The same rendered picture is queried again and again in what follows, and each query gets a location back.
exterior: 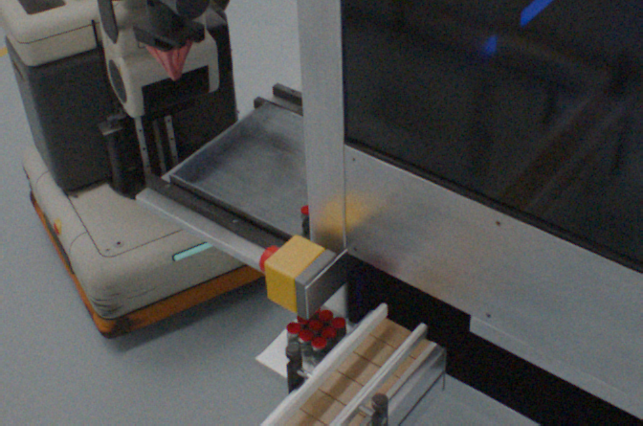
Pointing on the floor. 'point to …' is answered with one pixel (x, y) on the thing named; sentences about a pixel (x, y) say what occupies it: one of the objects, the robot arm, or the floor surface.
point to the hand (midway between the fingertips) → (175, 74)
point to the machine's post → (325, 103)
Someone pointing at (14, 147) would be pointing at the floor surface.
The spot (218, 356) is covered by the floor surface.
